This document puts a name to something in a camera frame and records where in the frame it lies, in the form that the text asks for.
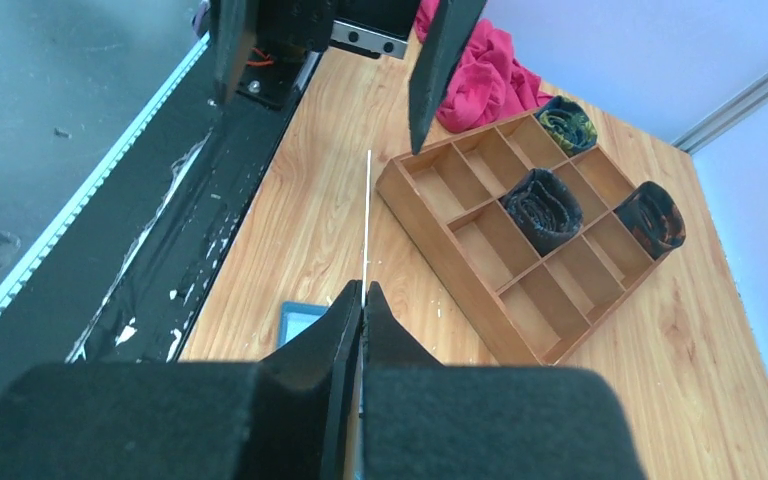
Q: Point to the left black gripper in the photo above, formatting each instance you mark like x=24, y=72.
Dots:
x=369, y=28

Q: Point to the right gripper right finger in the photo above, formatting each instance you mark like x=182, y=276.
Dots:
x=426, y=420

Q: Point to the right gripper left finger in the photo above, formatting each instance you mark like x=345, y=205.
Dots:
x=283, y=417

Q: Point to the blue leather card holder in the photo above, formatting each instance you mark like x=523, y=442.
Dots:
x=296, y=317

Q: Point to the gold credit card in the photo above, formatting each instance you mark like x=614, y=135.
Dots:
x=366, y=225

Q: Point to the pink crumpled cloth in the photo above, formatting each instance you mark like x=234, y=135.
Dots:
x=489, y=83

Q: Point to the brown wooden grid tray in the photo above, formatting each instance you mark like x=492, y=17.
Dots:
x=528, y=305

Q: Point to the aluminium frame rail front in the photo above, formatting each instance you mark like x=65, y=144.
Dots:
x=41, y=248

